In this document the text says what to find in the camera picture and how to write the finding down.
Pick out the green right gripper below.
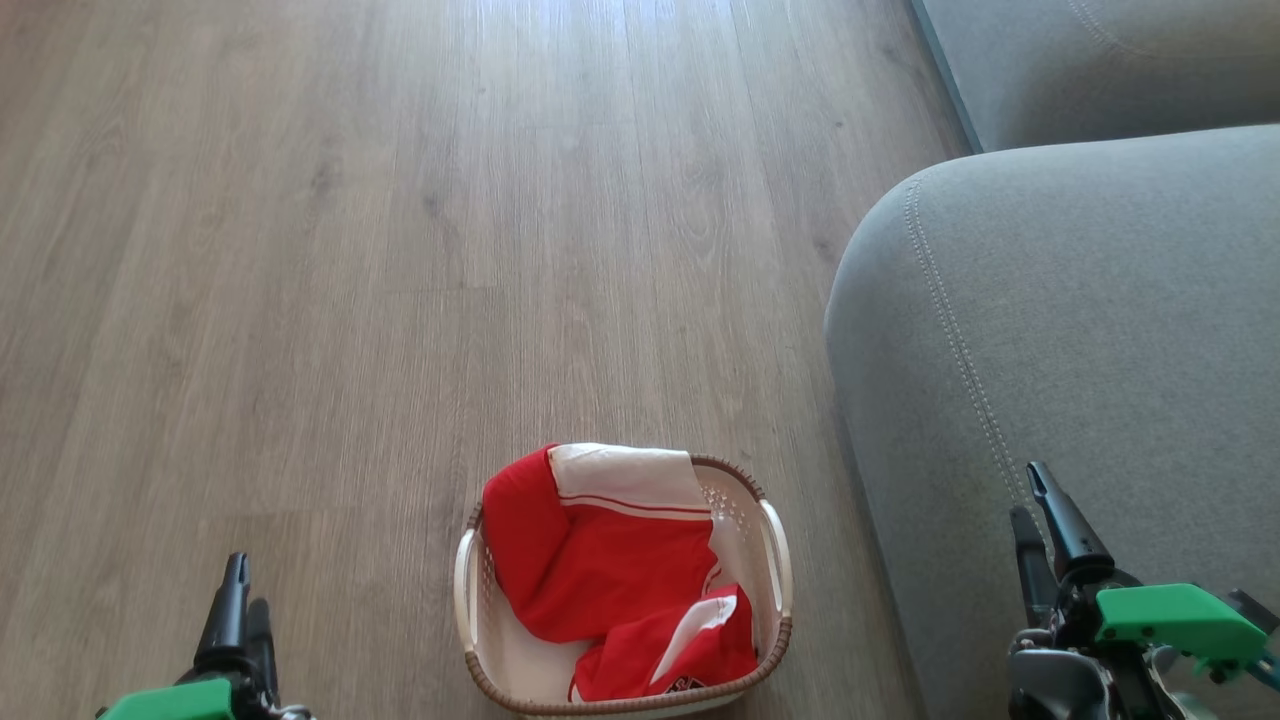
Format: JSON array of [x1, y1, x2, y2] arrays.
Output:
[[1009, 461, 1271, 720]]

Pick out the grey fabric sofa seat cushion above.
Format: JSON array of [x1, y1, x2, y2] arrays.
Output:
[[910, 0, 1280, 154]]

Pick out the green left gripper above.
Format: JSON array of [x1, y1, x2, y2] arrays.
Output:
[[97, 553, 313, 720]]

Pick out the red white shorts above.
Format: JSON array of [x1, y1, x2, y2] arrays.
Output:
[[569, 584, 759, 703]]

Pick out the red white striped shirt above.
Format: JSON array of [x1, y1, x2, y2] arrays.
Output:
[[481, 443, 723, 644]]

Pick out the white plastic laundry basket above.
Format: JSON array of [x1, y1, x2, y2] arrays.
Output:
[[453, 443, 794, 719]]

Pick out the grey fabric sofa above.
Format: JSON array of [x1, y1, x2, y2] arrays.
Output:
[[825, 124, 1280, 720]]

